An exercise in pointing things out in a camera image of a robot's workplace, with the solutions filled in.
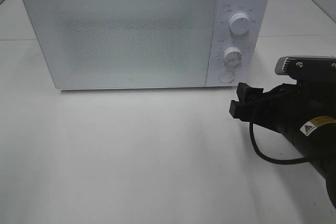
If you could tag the white microwave door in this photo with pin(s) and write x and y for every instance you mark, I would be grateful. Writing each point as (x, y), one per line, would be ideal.
(119, 44)

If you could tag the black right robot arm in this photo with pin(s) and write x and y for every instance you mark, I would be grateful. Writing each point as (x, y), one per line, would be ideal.
(319, 153)

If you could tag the lower white timer knob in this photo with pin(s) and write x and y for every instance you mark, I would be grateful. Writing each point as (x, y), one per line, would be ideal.
(232, 56)

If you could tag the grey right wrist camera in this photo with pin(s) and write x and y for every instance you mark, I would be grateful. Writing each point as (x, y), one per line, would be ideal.
(307, 68)

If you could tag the round white door button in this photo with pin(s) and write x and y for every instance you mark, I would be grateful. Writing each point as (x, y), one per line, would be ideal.
(226, 77)

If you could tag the upper white power knob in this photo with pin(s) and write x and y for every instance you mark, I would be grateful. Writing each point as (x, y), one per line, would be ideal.
(239, 23)

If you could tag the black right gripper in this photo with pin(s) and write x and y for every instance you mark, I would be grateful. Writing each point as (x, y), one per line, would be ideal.
(301, 111)

